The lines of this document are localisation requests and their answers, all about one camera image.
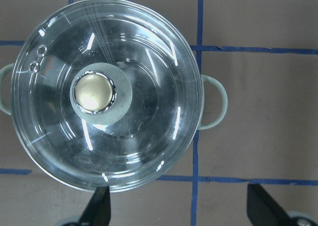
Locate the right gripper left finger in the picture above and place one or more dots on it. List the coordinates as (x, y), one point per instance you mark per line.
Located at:
(98, 210)

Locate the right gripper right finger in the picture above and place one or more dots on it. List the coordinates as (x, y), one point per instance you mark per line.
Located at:
(263, 210)

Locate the glass pot lid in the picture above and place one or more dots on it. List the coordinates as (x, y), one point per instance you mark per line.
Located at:
(109, 92)

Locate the pale green steel pot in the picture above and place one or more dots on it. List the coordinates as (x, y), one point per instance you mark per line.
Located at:
(213, 99)

